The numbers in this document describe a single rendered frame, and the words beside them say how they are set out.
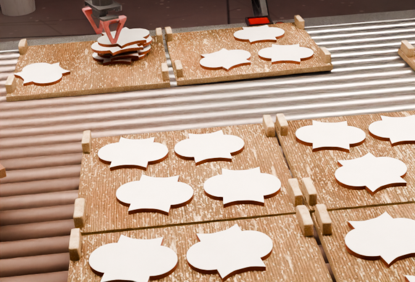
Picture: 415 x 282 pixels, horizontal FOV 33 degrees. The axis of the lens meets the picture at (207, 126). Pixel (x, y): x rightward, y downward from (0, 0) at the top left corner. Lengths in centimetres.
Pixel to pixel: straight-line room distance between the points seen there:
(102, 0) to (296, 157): 72
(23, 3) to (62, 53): 351
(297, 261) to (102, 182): 44
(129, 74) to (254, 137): 48
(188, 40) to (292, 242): 99
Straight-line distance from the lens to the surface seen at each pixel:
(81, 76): 188
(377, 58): 198
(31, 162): 154
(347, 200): 131
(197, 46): 201
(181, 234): 123
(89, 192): 137
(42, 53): 207
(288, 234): 122
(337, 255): 118
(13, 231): 134
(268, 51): 194
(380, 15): 232
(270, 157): 144
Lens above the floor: 166
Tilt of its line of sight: 28 degrees down
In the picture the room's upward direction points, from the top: 3 degrees counter-clockwise
